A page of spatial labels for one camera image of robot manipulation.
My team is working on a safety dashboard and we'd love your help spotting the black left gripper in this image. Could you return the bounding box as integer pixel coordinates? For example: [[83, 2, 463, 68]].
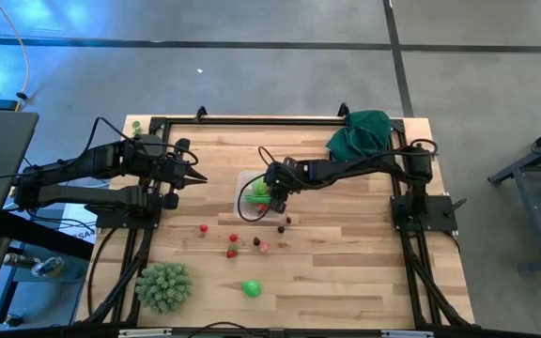
[[156, 137, 209, 211]]

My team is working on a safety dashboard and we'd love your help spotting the clear plastic tupperware container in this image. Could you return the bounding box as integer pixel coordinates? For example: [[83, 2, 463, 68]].
[[233, 170, 291, 223]]

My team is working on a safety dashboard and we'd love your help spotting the smooth green toy fruit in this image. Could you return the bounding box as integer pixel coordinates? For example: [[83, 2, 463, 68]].
[[240, 279, 263, 300]]

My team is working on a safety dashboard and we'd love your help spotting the dark green cloth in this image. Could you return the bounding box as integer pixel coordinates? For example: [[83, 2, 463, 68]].
[[325, 109, 393, 163]]

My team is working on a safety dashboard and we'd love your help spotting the green spiky artificial plant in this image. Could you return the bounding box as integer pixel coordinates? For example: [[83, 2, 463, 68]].
[[134, 261, 194, 315]]

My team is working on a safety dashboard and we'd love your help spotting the white printed paper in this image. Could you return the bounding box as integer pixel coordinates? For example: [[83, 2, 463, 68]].
[[58, 202, 100, 245]]

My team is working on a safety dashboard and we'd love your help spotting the black desk leg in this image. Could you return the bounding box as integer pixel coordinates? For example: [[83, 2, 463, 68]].
[[0, 210, 96, 262]]

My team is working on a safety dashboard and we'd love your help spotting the clear water bottle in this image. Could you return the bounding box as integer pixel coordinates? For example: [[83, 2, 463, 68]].
[[30, 256, 66, 279]]

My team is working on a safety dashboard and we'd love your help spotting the metallic bottle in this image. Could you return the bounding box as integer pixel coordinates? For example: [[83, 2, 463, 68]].
[[2, 253, 35, 270]]

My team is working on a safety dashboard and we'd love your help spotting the blue-grey metal cart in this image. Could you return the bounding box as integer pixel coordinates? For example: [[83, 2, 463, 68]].
[[487, 116, 541, 276]]

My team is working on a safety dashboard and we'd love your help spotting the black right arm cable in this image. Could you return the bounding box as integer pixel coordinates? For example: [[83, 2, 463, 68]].
[[236, 137, 440, 223]]

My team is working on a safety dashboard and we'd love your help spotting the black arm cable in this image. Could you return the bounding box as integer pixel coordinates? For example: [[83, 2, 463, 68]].
[[236, 137, 440, 223], [0, 115, 201, 215]]

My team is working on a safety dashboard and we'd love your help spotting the black aluminium table frame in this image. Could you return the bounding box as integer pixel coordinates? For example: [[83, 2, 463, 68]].
[[80, 103, 476, 330]]

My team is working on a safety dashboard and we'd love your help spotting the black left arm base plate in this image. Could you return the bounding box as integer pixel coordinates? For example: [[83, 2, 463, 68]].
[[85, 202, 160, 230]]

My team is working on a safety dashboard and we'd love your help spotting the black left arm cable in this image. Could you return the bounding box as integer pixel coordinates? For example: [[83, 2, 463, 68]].
[[0, 115, 201, 215]]

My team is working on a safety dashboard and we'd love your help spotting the thin black cable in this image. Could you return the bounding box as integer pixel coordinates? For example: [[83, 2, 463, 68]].
[[187, 320, 265, 338]]

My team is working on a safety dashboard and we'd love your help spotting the white metal bracket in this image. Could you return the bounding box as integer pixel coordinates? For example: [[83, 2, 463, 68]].
[[380, 330, 436, 338], [118, 328, 174, 338]]

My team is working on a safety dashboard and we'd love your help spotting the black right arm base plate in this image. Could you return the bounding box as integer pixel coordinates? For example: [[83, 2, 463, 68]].
[[390, 193, 468, 233]]

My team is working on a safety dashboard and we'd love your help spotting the tan floor cable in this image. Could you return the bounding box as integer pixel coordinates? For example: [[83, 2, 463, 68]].
[[0, 0, 32, 112]]

